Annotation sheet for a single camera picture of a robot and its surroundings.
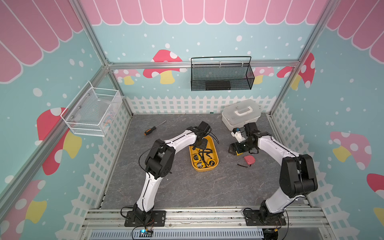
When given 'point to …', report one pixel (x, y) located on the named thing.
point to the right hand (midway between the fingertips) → (235, 148)
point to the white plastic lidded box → (235, 115)
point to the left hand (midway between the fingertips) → (198, 145)
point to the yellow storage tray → (203, 159)
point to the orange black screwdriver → (149, 131)
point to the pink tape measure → (250, 159)
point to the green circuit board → (143, 233)
